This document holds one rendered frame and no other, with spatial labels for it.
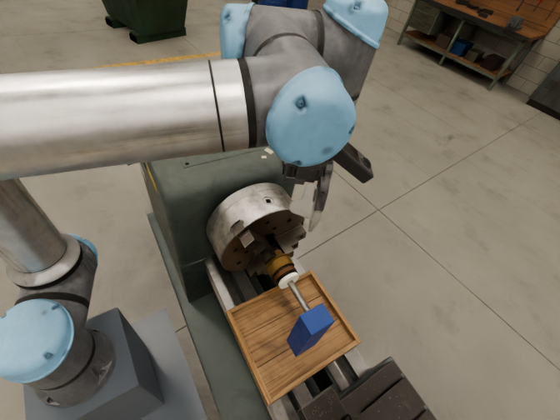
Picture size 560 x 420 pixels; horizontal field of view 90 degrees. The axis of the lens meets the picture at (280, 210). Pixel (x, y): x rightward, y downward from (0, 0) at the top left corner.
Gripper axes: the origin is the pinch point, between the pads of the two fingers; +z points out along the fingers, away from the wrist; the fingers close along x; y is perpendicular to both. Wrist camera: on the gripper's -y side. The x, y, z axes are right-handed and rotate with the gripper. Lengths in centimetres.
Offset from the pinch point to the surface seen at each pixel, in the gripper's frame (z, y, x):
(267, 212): 20.1, 7.1, -13.1
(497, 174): 147, -275, -209
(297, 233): 32.3, -4.1, -15.5
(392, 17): 130, -275, -729
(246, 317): 55, 10, 5
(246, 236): 25.0, 12.8, -7.7
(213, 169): 18.3, 24.7, -27.1
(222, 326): 90, 20, -3
